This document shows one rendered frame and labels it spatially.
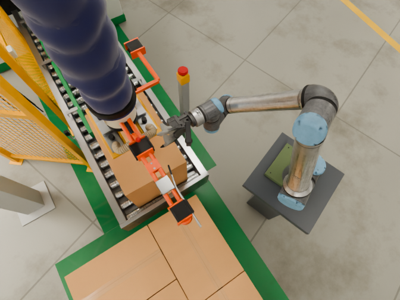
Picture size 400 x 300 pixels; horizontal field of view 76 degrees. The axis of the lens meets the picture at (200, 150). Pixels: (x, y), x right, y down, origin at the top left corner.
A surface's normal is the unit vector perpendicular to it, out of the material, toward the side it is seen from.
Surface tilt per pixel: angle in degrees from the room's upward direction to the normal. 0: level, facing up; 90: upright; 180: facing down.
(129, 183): 0
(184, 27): 0
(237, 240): 0
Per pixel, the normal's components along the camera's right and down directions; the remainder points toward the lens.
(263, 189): 0.04, -0.38
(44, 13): 0.09, 0.95
